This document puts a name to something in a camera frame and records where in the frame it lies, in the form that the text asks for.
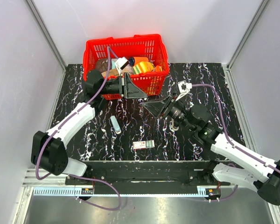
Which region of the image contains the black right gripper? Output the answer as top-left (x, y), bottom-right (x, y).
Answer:
top-left (142, 91), bottom-right (196, 132)

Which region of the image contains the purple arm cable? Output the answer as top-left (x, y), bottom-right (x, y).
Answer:
top-left (35, 46), bottom-right (119, 180)
top-left (191, 84), bottom-right (280, 203)

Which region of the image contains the orange snack packet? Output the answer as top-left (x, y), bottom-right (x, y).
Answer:
top-left (152, 65), bottom-right (162, 72)

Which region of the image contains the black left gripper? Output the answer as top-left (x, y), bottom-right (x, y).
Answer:
top-left (99, 72), bottom-right (147, 99)

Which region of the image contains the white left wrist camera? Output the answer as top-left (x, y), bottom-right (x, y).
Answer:
top-left (115, 57), bottom-right (129, 74)

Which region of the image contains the brown round cookie pack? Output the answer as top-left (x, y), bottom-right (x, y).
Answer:
top-left (95, 58), bottom-right (110, 72)

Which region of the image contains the red white staple box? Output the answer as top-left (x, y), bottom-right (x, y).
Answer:
top-left (133, 140), bottom-right (155, 150)

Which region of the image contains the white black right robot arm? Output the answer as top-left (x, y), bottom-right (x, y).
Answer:
top-left (143, 96), bottom-right (280, 205)

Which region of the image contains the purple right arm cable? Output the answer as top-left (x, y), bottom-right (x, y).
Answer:
top-left (191, 84), bottom-right (280, 203)

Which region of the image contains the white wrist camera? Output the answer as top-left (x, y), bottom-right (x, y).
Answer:
top-left (115, 57), bottom-right (129, 74)
top-left (176, 80), bottom-right (192, 101)

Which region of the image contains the orange blue cylinder can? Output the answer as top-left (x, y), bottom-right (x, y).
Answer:
top-left (128, 56), bottom-right (149, 66)

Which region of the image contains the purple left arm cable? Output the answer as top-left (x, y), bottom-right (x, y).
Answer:
top-left (35, 46), bottom-right (119, 180)

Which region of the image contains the white silver staple remover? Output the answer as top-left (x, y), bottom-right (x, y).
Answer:
top-left (110, 116), bottom-right (121, 134)

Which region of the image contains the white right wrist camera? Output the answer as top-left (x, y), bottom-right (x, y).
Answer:
top-left (176, 80), bottom-right (192, 101)

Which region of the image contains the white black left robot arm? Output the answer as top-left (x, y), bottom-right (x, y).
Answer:
top-left (31, 70), bottom-right (147, 185)

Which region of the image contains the brown cardboard box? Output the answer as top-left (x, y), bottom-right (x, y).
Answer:
top-left (102, 68), bottom-right (119, 79)

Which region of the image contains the yellow green striped box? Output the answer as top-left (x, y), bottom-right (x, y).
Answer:
top-left (133, 62), bottom-right (154, 75)

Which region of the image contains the aluminium ruler rail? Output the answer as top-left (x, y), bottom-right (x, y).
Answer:
top-left (33, 183), bottom-right (209, 197)

